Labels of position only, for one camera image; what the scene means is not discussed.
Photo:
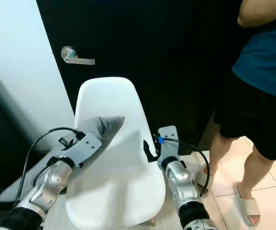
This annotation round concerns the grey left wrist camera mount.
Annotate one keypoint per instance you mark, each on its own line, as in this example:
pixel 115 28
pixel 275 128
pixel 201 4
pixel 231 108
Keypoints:
pixel 82 147

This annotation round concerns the white plastic chair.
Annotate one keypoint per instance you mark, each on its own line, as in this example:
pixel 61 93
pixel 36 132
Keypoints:
pixel 128 182

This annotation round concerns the person in teal shirt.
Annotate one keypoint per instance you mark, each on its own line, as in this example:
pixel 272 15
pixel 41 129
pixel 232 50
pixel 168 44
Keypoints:
pixel 253 110

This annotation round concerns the black door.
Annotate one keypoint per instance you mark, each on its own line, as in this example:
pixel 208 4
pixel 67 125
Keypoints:
pixel 147 43

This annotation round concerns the blue tape strip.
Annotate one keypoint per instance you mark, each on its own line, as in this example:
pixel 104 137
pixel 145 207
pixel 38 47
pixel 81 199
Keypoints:
pixel 160 140

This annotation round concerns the dark cabinet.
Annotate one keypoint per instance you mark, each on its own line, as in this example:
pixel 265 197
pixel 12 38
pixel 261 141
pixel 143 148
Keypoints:
pixel 1 143

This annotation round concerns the person's bare forearm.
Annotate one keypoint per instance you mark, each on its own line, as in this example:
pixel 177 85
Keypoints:
pixel 260 12

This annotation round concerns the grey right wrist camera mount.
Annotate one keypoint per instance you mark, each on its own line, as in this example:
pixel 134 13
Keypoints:
pixel 170 143

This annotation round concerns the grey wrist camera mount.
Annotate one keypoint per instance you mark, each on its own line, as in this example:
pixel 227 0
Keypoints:
pixel 170 143
pixel 82 147

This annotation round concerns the beige slide sandal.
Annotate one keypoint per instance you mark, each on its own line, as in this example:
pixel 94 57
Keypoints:
pixel 248 208
pixel 201 179

